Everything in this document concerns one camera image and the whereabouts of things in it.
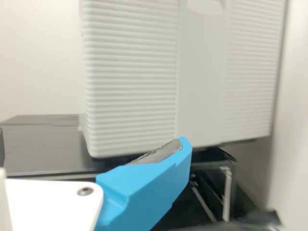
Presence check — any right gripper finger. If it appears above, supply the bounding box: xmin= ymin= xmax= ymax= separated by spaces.
xmin=92 ymin=136 xmax=193 ymax=231

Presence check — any black platform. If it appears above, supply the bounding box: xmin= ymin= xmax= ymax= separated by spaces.
xmin=0 ymin=114 xmax=238 ymax=223

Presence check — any incubator door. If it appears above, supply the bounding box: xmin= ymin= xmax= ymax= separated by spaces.
xmin=78 ymin=0 xmax=289 ymax=159

